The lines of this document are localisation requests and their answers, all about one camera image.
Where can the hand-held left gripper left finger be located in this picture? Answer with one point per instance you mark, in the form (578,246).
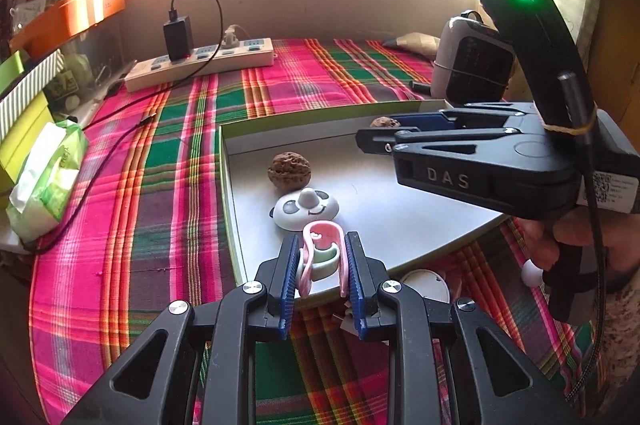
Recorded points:
(290,275)

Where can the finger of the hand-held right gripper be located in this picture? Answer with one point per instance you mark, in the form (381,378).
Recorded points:
(380,140)
(425,121)

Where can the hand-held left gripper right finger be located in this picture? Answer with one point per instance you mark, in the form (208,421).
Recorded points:
(357,275)

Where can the brown walnut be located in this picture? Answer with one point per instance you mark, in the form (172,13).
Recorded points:
(290,172)
(384,123)

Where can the pink green clip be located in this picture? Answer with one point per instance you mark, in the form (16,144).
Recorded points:
(325,227)

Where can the green white cardboard box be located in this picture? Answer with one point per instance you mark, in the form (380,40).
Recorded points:
(400,225)

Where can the white panda face gadget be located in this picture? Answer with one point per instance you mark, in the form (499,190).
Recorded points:
(305,210)

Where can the round white lamp green base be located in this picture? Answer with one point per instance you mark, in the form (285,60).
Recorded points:
(425,287)

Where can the person's right forearm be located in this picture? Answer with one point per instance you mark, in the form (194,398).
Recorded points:
(625,330)

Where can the person's right hand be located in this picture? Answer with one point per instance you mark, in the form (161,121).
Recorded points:
(537,245)

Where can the grey fan heater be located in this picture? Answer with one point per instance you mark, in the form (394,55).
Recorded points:
(465,70)

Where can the beige patterned pouch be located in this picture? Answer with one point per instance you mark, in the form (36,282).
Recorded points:
(415,44)

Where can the yellow rubber band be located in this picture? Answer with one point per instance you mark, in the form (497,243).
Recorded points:
(570,130)

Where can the plaid pink green blanket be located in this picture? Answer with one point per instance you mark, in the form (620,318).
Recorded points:
(150,215)

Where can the white plug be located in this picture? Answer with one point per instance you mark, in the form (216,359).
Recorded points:
(232,39)

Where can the white power strip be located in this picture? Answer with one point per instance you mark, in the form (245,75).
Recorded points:
(200,65)

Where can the black charger adapter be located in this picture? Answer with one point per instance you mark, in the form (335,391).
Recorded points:
(178,37)

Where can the green tissue pack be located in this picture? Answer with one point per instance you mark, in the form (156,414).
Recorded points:
(45,185)

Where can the yellow-green box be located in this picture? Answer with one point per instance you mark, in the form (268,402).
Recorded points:
(22,140)

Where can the striped grey box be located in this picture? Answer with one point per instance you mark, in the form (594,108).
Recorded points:
(30,92)

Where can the orange box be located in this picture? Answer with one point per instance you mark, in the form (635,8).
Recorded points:
(65,20)

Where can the bright green flat box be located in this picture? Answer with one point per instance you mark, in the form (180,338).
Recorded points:
(11,67)

